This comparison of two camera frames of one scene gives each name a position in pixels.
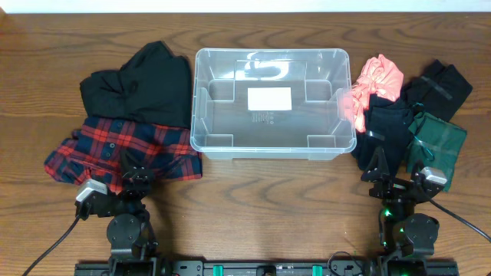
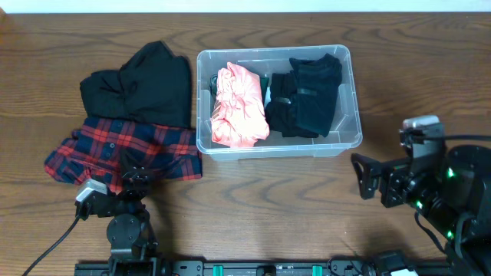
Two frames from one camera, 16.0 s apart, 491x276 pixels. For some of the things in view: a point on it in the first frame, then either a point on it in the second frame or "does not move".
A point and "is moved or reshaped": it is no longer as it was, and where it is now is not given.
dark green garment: x=435 y=145 is moved or reshaped
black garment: x=439 y=90 → x=318 y=80
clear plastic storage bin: x=272 y=103 does not move
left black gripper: x=143 y=180 does not move
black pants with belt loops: x=387 y=125 → x=280 y=112
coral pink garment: x=377 y=77 → x=239 y=118
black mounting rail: x=258 y=267 does not move
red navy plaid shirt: x=94 y=152 does not move
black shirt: x=153 y=87 does not move
